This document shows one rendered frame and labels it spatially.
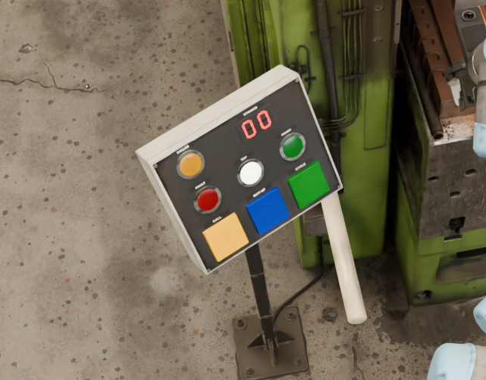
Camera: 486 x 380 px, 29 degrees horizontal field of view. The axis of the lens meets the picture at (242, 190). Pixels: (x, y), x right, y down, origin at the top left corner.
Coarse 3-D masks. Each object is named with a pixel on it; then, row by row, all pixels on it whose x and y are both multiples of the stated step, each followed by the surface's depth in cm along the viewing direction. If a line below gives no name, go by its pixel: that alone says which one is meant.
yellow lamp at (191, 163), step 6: (186, 156) 176; (192, 156) 177; (198, 156) 177; (180, 162) 176; (186, 162) 177; (192, 162) 177; (198, 162) 178; (180, 168) 177; (186, 168) 177; (192, 168) 178; (198, 168) 178; (186, 174) 178; (192, 174) 178
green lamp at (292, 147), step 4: (292, 136) 185; (296, 136) 185; (288, 140) 185; (292, 140) 185; (296, 140) 186; (300, 140) 186; (284, 144) 185; (288, 144) 185; (292, 144) 185; (296, 144) 186; (300, 144) 186; (284, 148) 185; (288, 148) 185; (292, 148) 186; (296, 148) 186; (300, 148) 187; (284, 152) 185; (288, 152) 186; (292, 152) 186; (296, 152) 187; (300, 152) 187; (288, 156) 186; (292, 156) 187
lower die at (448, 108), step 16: (416, 0) 216; (432, 0) 214; (448, 0) 214; (416, 16) 213; (432, 16) 213; (448, 16) 211; (416, 32) 214; (432, 32) 211; (448, 32) 209; (432, 48) 208; (448, 48) 207; (432, 64) 206; (448, 64) 206; (432, 80) 206; (448, 96) 202; (448, 112) 205; (464, 112) 206
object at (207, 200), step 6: (204, 192) 181; (210, 192) 181; (216, 192) 182; (198, 198) 181; (204, 198) 181; (210, 198) 182; (216, 198) 182; (198, 204) 181; (204, 204) 182; (210, 204) 182
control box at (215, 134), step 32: (256, 96) 180; (288, 96) 182; (192, 128) 179; (224, 128) 178; (256, 128) 181; (288, 128) 184; (160, 160) 175; (224, 160) 180; (256, 160) 183; (288, 160) 187; (320, 160) 190; (160, 192) 180; (192, 192) 180; (224, 192) 183; (256, 192) 186; (288, 192) 189; (192, 224) 182; (192, 256) 190
